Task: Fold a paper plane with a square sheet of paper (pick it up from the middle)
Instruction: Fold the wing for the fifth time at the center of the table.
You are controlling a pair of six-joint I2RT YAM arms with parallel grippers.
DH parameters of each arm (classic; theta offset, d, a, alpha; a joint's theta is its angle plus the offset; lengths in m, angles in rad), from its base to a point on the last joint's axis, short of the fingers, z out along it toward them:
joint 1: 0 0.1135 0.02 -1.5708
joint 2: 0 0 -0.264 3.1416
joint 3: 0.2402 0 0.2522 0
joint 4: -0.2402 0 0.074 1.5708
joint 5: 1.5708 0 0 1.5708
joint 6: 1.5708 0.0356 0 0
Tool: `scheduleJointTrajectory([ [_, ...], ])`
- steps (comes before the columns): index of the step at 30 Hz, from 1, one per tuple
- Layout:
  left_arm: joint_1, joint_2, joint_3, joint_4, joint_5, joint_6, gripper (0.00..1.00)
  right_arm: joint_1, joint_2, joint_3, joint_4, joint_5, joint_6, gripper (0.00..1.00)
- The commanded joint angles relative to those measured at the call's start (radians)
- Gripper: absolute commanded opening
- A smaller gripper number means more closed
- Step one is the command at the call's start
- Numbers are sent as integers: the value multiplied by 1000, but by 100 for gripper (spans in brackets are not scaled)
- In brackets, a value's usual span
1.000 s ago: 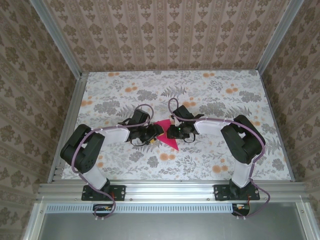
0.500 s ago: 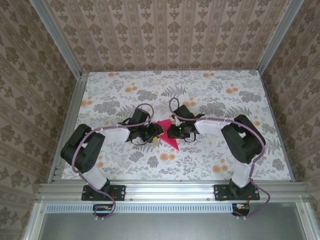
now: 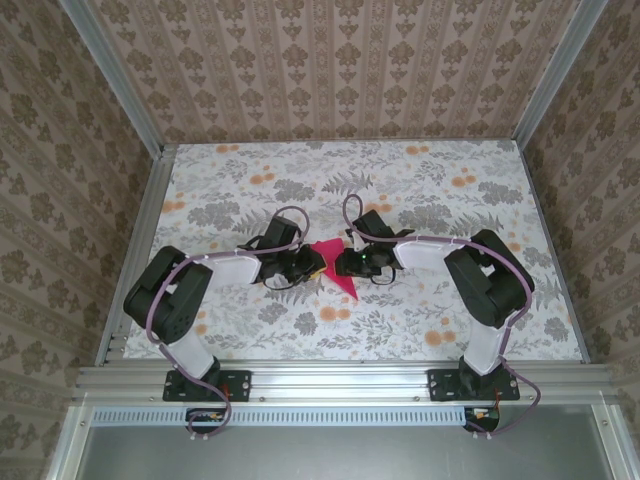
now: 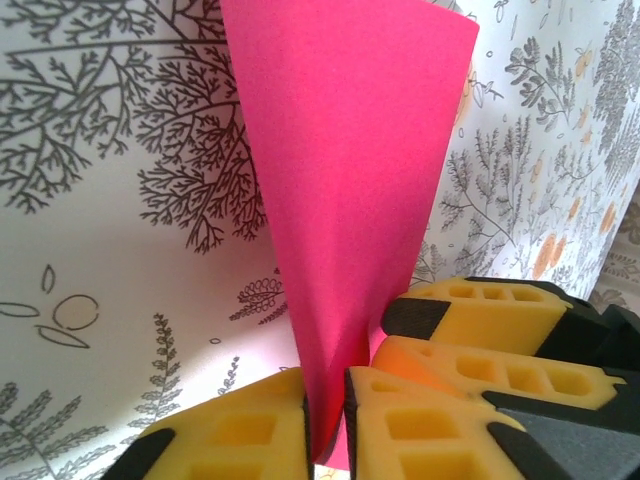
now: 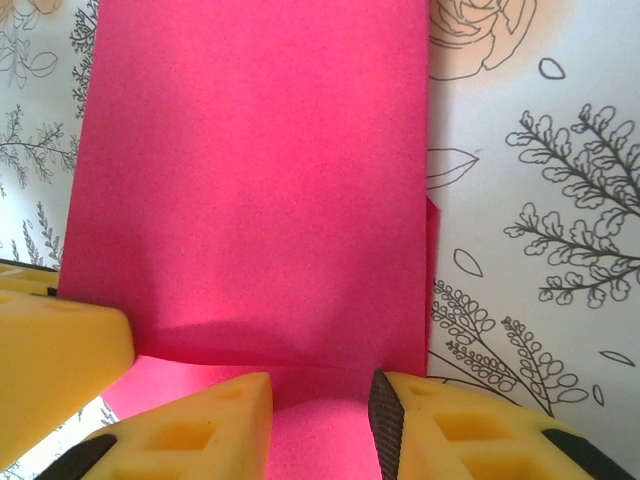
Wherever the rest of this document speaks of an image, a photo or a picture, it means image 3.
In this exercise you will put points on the grey metal panel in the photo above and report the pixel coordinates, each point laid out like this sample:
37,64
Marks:
350,455

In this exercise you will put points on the pink paper sheet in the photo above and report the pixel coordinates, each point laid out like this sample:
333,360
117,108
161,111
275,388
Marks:
332,250

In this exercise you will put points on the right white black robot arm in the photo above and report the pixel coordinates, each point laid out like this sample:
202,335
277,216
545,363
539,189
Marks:
487,285

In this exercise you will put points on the left aluminium corner post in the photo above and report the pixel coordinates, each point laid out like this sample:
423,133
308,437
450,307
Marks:
115,80

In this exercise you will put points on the aluminium corner post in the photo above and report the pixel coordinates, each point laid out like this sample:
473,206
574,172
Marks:
115,80
555,75

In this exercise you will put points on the aluminium side rail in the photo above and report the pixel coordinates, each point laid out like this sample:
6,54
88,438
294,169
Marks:
148,210
555,250

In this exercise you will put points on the floral table cover sheet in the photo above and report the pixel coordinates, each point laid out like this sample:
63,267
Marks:
400,165

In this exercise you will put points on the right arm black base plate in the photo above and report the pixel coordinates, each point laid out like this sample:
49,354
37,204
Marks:
442,385

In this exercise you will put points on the right aluminium corner post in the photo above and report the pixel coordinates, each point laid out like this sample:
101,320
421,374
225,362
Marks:
555,75

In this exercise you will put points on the aluminium cross rail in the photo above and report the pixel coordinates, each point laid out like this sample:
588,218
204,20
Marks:
340,380

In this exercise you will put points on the right aluminium side rail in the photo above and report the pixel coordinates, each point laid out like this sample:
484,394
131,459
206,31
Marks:
555,250

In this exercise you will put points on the left aluminium side rail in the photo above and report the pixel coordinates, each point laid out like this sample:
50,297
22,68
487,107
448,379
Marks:
148,210

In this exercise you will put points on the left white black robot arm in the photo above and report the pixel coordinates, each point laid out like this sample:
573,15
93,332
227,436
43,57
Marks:
170,300

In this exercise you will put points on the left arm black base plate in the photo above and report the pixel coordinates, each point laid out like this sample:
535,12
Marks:
240,385

